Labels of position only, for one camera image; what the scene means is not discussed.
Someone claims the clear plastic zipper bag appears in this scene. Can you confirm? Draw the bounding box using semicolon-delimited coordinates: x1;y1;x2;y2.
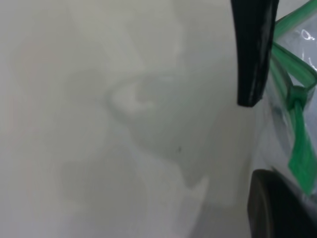
252;0;317;199

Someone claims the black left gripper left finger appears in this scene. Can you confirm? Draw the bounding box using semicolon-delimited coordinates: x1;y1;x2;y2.
230;0;279;108

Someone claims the green zipper slider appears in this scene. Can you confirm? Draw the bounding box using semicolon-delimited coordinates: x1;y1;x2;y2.
286;85;311;110

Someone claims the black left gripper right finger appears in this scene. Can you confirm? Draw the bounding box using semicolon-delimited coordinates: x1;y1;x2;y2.
247;168;317;238

